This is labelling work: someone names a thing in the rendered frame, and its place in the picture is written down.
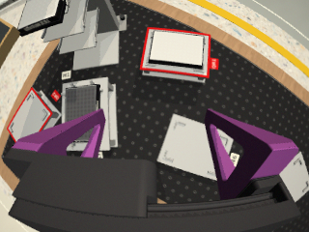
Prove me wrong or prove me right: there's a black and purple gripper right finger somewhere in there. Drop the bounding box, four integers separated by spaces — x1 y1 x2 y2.
205 109 298 200

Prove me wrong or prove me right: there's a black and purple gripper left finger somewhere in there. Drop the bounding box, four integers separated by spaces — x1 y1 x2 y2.
12 108 105 158

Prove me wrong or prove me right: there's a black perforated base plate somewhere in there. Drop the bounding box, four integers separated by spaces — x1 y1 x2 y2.
31 0 309 203

